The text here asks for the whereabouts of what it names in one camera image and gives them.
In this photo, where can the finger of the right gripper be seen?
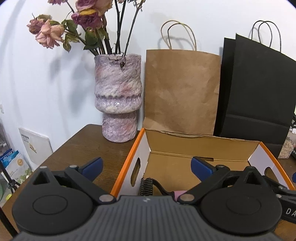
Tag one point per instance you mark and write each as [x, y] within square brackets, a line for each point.
[278, 188]

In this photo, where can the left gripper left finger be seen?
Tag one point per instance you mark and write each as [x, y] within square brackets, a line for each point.
[82, 179]

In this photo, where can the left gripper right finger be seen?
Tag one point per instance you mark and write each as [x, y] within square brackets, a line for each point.
[211, 178]

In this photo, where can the pink handled pet comb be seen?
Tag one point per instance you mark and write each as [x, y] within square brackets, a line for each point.
[147, 186]

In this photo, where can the clear jar of seeds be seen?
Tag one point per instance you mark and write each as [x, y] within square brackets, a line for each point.
[287, 147]

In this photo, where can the red cardboard box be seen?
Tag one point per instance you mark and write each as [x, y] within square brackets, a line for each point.
[166, 157]

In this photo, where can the blue white package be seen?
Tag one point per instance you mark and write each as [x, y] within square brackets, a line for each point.
[16, 165]

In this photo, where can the black light stand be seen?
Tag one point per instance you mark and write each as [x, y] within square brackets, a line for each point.
[6, 213]

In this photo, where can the black paper bag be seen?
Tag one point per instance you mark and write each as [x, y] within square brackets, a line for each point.
[256, 94]

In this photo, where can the brown paper bag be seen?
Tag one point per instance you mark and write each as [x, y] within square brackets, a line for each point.
[181, 89]

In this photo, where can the pink textured ceramic vase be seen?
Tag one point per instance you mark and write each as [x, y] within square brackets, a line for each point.
[118, 94]

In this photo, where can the dried rose bouquet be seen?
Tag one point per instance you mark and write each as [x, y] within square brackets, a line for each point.
[85, 23]

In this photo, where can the white booklet against wall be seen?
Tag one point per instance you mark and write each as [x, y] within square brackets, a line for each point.
[38, 146]

